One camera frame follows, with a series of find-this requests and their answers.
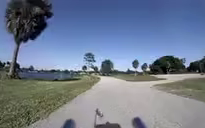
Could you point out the round dark tree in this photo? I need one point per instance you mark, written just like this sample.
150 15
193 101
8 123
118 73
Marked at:
107 66

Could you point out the thin tall tree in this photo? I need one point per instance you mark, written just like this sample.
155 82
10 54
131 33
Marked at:
89 60

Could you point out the small palm tree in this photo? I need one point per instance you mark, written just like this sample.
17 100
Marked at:
144 67
135 64

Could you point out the grass island with shade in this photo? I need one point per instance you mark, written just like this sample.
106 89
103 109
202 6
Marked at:
136 77

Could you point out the pale grey paved path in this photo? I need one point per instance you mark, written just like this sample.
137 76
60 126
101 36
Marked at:
123 96

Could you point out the robot's own part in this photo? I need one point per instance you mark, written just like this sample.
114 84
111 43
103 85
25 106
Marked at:
69 124
105 124
138 123

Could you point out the large dark bushy tree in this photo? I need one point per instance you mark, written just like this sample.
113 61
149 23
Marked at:
168 64

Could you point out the green grass verge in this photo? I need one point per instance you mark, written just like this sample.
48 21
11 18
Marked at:
26 100

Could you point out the tall palm tree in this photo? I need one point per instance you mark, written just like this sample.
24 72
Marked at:
25 20

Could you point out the grass patch beside path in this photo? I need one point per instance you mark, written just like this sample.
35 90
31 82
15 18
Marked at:
193 88

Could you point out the dark trees clump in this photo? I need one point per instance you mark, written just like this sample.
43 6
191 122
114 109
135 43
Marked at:
203 64

